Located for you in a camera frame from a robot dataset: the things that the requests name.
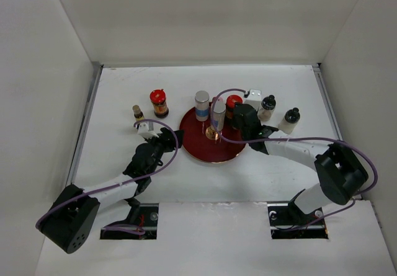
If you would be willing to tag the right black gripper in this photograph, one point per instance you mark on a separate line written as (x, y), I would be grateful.
(235, 123)

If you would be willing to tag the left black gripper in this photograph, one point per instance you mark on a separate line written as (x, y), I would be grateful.
(166, 138)

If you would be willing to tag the red lid sauce jar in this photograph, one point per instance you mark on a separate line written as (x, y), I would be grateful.
(158, 100)
(231, 103)

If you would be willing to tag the black cap grinder bottle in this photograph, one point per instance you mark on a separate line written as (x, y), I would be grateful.
(267, 108)
(289, 121)

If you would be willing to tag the white lid spice jar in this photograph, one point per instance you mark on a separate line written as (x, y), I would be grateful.
(218, 115)

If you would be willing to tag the silver lid blue label jar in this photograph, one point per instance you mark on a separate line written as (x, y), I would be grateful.
(201, 105)

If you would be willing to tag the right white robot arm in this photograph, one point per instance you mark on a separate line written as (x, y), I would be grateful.
(340, 173)

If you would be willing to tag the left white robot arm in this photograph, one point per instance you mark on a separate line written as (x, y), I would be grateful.
(69, 221)

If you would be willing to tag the red round tray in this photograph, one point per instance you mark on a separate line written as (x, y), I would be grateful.
(203, 144)

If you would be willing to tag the small yellow liquid bottle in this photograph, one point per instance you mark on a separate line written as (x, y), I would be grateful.
(137, 113)

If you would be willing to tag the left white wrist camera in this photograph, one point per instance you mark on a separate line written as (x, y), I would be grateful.
(145, 129)

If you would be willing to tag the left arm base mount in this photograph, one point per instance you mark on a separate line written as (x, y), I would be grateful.
(141, 223)

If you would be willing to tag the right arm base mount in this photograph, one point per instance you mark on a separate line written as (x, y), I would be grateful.
(285, 224)

